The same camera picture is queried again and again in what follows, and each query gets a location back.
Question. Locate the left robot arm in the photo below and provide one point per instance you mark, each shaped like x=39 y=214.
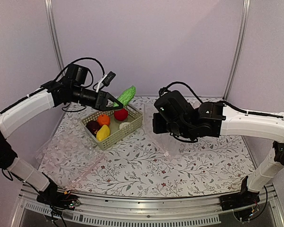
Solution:
x=67 y=87

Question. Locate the front aluminium rail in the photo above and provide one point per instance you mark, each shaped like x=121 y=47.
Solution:
x=100 y=210

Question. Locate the yellow toy mango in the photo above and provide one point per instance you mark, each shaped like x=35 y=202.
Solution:
x=103 y=133

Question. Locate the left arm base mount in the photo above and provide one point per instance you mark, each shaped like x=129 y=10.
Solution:
x=51 y=196

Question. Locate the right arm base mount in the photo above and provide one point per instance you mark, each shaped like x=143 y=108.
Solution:
x=240 y=199

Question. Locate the white toy garlic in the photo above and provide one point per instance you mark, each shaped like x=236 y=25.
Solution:
x=123 y=124

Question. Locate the dark red toy fruit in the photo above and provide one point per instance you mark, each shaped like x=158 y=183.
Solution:
x=93 y=127

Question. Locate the left aluminium frame post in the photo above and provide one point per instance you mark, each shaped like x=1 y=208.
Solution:
x=54 y=37

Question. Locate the left clear dotted bag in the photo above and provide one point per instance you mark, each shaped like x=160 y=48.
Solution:
x=69 y=156

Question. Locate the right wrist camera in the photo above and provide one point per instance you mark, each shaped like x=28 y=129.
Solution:
x=162 y=91

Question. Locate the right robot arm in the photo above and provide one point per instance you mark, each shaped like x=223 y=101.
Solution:
x=180 y=120

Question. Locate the clear zip top bag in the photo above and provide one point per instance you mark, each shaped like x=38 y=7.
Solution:
x=164 y=142

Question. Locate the green toy bitter gourd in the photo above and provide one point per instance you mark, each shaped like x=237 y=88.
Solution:
x=127 y=96

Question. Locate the red toy apple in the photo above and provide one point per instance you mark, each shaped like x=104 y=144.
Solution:
x=121 y=114

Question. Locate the green perforated plastic basket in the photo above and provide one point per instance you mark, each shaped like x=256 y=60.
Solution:
x=116 y=134

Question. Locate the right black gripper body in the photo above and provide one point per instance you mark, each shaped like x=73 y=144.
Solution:
x=159 y=127

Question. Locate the floral table mat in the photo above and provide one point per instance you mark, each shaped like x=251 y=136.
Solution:
x=136 y=167

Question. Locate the right aluminium frame post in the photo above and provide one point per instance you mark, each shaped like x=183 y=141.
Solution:
x=238 y=49

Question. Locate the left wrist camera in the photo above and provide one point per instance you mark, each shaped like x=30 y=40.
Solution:
x=104 y=81

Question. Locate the aluminium frame post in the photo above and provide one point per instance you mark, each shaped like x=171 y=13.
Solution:
x=54 y=37
x=238 y=49

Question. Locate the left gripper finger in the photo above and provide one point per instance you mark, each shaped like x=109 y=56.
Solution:
x=114 y=100
x=113 y=108

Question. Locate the orange toy orange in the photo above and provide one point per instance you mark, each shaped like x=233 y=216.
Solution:
x=103 y=119

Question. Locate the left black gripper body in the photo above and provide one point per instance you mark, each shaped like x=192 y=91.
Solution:
x=99 y=100

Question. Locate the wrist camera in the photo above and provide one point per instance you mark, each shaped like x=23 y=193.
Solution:
x=104 y=81
x=162 y=91

